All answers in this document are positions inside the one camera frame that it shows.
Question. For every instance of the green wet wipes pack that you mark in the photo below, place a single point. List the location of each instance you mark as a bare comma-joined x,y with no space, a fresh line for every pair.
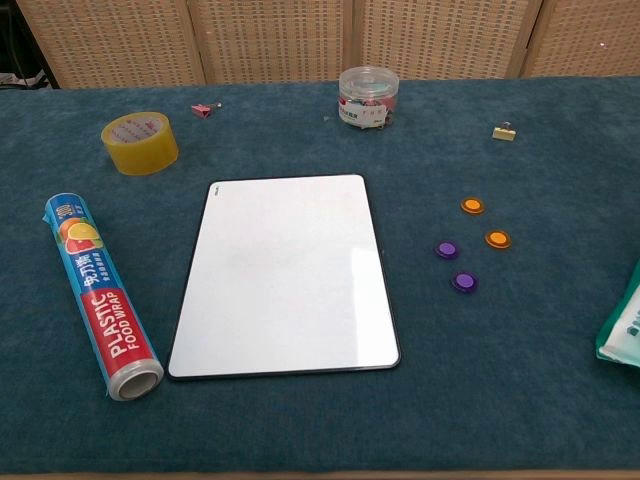
625,330

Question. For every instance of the yellow binder clip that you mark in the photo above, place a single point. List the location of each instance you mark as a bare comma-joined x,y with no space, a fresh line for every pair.
502,133

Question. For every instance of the pink binder clip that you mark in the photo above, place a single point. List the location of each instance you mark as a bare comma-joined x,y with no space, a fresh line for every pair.
201,111

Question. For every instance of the plastic food wrap roll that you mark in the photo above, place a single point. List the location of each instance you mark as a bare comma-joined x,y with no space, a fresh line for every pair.
100,300

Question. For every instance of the orange round magnet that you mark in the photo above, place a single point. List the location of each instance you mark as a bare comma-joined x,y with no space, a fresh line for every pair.
472,205
498,239

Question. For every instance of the clear jar of binder clips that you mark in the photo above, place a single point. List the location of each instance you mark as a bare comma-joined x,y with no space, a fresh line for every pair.
367,107

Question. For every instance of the purple round magnet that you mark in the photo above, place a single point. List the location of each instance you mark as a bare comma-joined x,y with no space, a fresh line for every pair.
446,249
464,282

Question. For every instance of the yellow packing tape roll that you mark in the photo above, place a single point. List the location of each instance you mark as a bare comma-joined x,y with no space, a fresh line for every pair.
145,155

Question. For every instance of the dark teal table mat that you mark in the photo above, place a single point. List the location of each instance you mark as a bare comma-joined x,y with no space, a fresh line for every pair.
500,350

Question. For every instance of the white rectangular board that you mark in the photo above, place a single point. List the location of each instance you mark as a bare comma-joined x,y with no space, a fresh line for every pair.
285,280

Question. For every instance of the woven rattan folding screen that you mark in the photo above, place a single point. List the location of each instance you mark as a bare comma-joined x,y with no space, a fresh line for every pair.
275,40

